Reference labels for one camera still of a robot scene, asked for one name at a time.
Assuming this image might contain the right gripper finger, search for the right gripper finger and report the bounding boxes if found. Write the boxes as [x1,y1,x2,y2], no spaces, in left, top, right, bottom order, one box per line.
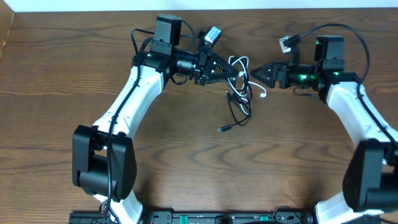
[251,72,275,88]
[251,62,277,75]

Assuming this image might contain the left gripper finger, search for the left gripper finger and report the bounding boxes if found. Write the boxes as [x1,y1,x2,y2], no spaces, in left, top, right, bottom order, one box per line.
[211,53,239,78]
[205,76,231,84]

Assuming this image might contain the white usb cable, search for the white usb cable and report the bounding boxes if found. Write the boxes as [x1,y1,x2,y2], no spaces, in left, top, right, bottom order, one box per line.
[228,55,267,116]

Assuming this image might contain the black usb cable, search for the black usb cable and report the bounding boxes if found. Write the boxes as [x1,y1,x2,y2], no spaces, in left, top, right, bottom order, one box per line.
[216,55,254,134]

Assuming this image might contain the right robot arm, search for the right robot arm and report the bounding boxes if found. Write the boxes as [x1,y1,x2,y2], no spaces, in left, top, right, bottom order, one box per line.
[251,35,397,223]

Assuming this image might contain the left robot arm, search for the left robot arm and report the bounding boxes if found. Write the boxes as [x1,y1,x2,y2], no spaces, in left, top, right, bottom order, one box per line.
[72,14,238,223]

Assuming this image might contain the cardboard box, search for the cardboard box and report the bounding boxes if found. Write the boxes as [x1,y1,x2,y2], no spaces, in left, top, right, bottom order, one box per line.
[0,0,15,56]

